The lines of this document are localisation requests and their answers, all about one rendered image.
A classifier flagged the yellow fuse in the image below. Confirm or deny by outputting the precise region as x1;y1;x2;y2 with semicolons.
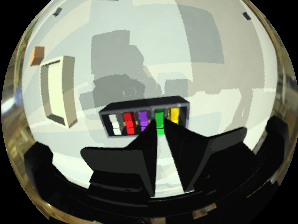
169;108;178;124

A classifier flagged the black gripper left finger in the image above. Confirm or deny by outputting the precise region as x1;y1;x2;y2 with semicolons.
80;119;158;198

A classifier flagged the cream shallow tray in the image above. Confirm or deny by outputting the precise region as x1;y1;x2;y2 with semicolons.
39;55;77;129

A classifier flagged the tan cube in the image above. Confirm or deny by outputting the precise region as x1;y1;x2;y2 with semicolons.
29;45;45;67

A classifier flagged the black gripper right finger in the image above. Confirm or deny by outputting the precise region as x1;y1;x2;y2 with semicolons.
164;117;247;193

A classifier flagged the purple fuse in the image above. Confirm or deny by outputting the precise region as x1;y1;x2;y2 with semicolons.
138;111;149;131

